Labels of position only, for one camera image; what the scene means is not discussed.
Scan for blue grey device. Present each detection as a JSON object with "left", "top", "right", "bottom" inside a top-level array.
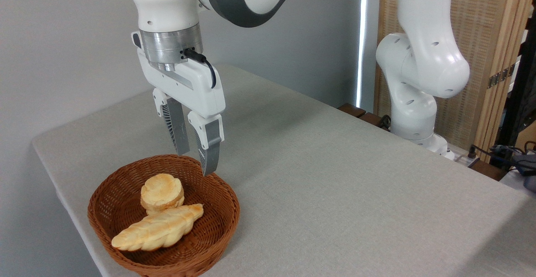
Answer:
[{"left": 512, "top": 153, "right": 536, "bottom": 192}]

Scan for wooden woven folding screen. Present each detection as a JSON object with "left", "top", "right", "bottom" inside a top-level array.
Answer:
[{"left": 374, "top": 0, "right": 536, "bottom": 163}]

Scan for metal screen hinge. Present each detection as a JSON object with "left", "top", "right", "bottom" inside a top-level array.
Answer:
[{"left": 487, "top": 64, "right": 516, "bottom": 89}]

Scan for dark wooden slat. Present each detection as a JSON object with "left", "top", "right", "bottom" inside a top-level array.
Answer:
[
  {"left": 359, "top": 112, "right": 391, "bottom": 132},
  {"left": 467, "top": 159, "right": 508, "bottom": 181},
  {"left": 338, "top": 103, "right": 367, "bottom": 119}
]

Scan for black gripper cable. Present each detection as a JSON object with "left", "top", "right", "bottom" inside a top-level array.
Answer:
[{"left": 183, "top": 49, "right": 217, "bottom": 90}]

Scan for grey tablecloth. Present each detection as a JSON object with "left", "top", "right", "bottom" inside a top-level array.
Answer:
[{"left": 31, "top": 63, "right": 536, "bottom": 277}]

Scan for braided long bread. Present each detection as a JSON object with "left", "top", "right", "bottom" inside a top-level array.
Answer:
[{"left": 111, "top": 203, "right": 204, "bottom": 252}]

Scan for black cable bundle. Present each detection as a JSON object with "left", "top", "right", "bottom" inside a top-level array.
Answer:
[{"left": 475, "top": 140, "right": 536, "bottom": 173}]

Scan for round bread bun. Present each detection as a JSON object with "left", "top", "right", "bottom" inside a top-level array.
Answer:
[{"left": 140, "top": 173, "right": 185, "bottom": 215}]

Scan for brown wicker basket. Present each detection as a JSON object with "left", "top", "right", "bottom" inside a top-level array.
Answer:
[{"left": 87, "top": 154, "right": 241, "bottom": 277}]

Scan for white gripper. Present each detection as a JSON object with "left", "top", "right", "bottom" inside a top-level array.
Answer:
[{"left": 131, "top": 31, "right": 227, "bottom": 177}]

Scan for black vertical pole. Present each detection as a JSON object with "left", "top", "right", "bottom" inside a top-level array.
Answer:
[{"left": 496, "top": 7, "right": 536, "bottom": 148}]

